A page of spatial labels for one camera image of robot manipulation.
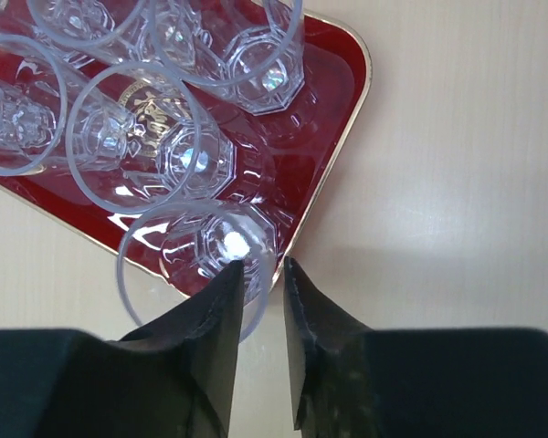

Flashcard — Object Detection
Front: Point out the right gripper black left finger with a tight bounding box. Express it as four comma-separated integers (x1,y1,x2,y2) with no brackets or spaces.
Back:
0,261,244,437

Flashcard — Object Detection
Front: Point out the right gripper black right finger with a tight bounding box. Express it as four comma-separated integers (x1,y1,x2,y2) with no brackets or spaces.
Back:
284,257,548,437

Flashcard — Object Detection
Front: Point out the red tray gold emblem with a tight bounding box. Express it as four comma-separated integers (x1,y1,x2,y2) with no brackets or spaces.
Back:
0,11,374,300

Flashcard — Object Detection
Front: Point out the clear shot glass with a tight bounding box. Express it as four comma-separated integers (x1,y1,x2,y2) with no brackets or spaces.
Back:
65,61,237,214
26,0,153,65
148,1,305,116
0,34,69,177
115,200,279,341

